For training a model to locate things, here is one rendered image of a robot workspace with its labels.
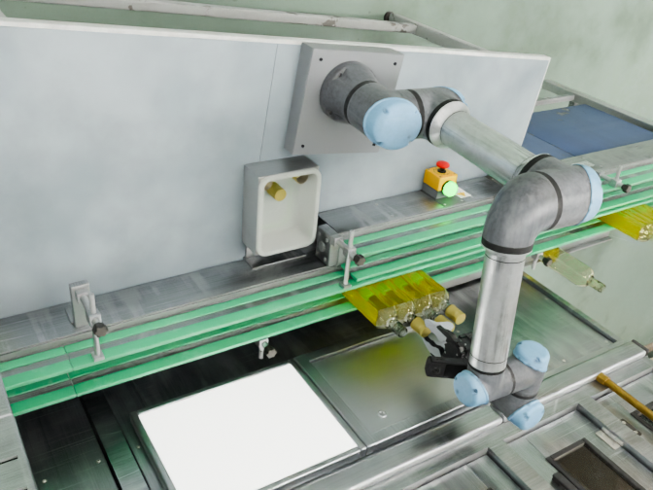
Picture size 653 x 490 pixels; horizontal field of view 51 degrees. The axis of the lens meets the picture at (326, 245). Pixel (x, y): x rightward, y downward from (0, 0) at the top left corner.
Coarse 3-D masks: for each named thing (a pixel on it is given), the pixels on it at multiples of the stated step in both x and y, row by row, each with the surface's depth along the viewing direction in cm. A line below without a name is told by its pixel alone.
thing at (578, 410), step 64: (576, 320) 210; (128, 384) 169; (192, 384) 171; (576, 384) 180; (640, 384) 188; (64, 448) 151; (128, 448) 151; (384, 448) 157; (448, 448) 158; (512, 448) 163; (576, 448) 166; (640, 448) 165
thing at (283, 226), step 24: (312, 168) 169; (264, 192) 173; (288, 192) 177; (312, 192) 174; (264, 216) 177; (288, 216) 181; (312, 216) 177; (264, 240) 178; (288, 240) 179; (312, 240) 180
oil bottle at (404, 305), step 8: (384, 280) 185; (376, 288) 182; (384, 288) 182; (392, 288) 182; (384, 296) 180; (392, 296) 179; (400, 296) 180; (400, 304) 176; (408, 304) 177; (400, 312) 176; (408, 312) 176; (400, 320) 177
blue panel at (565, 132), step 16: (544, 112) 285; (560, 112) 287; (576, 112) 289; (592, 112) 291; (528, 128) 266; (544, 128) 268; (560, 128) 270; (576, 128) 271; (592, 128) 273; (608, 128) 275; (624, 128) 276; (640, 128) 278; (528, 144) 252; (544, 144) 254; (560, 144) 255; (576, 144) 256; (592, 144) 258; (608, 144) 260; (624, 144) 261
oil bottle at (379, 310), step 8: (360, 288) 181; (368, 288) 181; (344, 296) 186; (352, 296) 182; (360, 296) 179; (368, 296) 178; (376, 296) 178; (360, 304) 180; (368, 304) 176; (376, 304) 175; (384, 304) 175; (392, 304) 176; (368, 312) 177; (376, 312) 174; (384, 312) 173; (392, 312) 173; (376, 320) 174; (384, 320) 173; (384, 328) 174
